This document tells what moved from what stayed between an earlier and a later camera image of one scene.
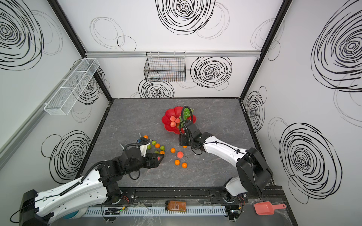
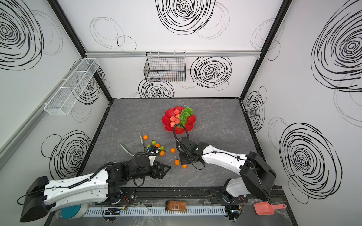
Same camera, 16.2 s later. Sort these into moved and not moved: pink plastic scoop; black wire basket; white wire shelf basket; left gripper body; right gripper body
Moved: left gripper body; right gripper body
Not moved: black wire basket; white wire shelf basket; pink plastic scoop
